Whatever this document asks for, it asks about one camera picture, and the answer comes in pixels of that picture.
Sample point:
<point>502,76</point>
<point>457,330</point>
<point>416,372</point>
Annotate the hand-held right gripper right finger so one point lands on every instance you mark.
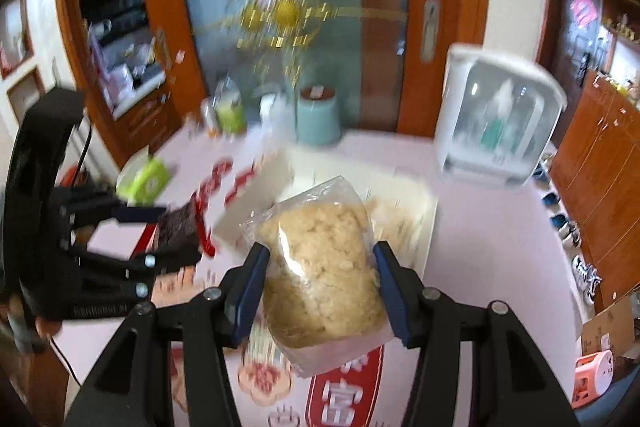
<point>395,299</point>

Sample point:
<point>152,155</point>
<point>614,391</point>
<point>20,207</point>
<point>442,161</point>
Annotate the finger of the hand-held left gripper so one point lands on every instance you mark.
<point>135,213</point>
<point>150,263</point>

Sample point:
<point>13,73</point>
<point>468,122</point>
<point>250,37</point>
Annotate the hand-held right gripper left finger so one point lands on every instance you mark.
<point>250,289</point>

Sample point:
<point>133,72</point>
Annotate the red dark snack packet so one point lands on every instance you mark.
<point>175,229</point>

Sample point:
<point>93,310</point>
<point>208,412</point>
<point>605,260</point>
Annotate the clear puffed rice cake packet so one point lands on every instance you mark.
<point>320,267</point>
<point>400,219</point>

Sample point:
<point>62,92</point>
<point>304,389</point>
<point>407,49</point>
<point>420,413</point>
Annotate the white plastic tray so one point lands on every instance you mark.
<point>260,192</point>

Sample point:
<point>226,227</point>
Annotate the green tissue box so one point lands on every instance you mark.
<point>145,182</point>

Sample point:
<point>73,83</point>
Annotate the silver orange metal can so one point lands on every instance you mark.
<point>210,119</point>

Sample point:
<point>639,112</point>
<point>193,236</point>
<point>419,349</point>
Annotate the glass bottle with green label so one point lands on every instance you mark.
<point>231,112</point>

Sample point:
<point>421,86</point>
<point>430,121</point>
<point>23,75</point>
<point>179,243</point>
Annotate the kitchen counter with bags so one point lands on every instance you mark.
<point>125,72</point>

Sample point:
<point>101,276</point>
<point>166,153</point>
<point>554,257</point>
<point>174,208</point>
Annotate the translucent plastic bottle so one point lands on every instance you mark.
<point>272,107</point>

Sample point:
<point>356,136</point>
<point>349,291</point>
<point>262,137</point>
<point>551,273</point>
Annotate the teal canister with brown lid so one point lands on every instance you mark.
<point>317,122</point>

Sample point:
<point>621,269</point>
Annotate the black white sneaker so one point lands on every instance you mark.
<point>587,279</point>

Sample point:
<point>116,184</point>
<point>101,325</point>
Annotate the white countertop sterilizer appliance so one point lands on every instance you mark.
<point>500,127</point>

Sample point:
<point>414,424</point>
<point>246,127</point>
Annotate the pink plastic stool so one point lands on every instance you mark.
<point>592,377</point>

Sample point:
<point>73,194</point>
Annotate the cardboard box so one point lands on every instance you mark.
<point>610,324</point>

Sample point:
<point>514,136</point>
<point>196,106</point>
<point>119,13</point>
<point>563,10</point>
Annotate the wooden sideboard cabinet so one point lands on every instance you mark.
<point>600,187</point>

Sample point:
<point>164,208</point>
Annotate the dark door with pink paper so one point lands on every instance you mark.
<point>565,57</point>

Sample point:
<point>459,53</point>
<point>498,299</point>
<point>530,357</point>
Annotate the wooden picture frame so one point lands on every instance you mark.
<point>27,94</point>
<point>12,32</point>

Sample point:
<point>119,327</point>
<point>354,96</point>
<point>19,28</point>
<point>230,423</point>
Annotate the wooden wall shelf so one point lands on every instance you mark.
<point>622,37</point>

